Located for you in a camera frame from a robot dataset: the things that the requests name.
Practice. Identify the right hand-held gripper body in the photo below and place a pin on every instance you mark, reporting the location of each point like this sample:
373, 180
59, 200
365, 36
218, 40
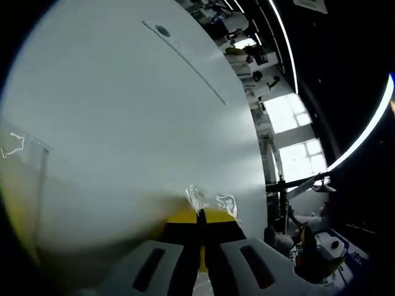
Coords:
333, 249

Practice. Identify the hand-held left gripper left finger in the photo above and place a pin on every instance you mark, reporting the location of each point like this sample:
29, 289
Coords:
148, 265

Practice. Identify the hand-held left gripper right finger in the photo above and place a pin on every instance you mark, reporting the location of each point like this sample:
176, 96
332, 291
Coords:
253, 265

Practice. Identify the round yellow silicone block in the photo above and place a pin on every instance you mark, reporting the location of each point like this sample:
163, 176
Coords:
213, 200

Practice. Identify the rectangular yellow silicone block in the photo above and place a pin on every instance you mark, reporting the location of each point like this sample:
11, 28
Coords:
18, 191

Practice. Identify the wide ceiling light strip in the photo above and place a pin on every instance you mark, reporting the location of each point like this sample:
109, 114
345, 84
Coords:
367, 129

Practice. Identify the thin ceiling light strip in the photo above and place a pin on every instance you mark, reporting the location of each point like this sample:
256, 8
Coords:
285, 40

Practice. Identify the ceiling air conditioner vent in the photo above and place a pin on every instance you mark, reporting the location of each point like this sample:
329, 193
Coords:
310, 5

